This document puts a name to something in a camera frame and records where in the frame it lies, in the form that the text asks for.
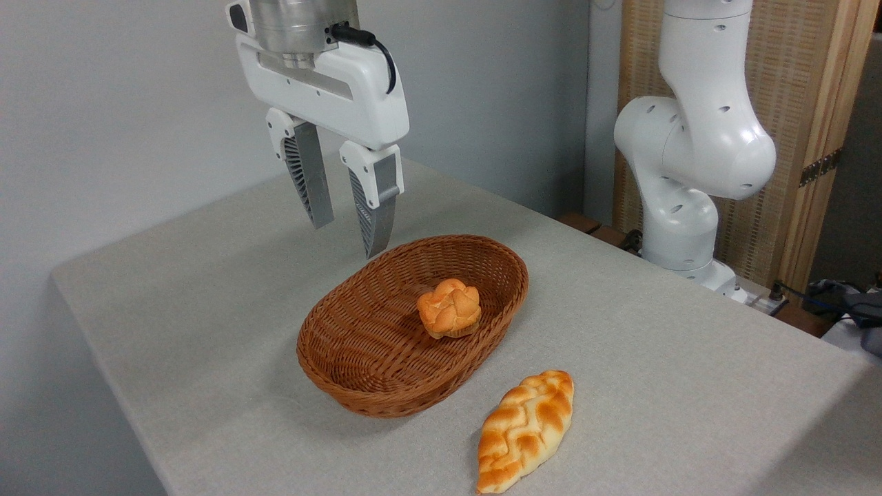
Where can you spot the small round bread roll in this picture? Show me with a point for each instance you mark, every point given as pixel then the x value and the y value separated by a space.
pixel 449 308

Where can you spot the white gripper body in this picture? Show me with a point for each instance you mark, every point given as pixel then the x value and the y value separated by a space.
pixel 344 96

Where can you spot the dark metal screen hinge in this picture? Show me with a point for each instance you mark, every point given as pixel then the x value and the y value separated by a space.
pixel 820 167

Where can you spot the long braided bread loaf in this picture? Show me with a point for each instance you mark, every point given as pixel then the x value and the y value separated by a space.
pixel 525 430

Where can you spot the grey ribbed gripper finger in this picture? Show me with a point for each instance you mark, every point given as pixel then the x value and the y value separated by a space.
pixel 311 179
pixel 377 207

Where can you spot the wooden woven folding screen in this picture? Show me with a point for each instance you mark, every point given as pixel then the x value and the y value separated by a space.
pixel 799 69

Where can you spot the dark grey bag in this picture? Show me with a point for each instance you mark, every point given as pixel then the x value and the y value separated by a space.
pixel 869 324

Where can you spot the brown oval wicker basket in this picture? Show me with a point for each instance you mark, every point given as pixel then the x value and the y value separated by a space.
pixel 365 344

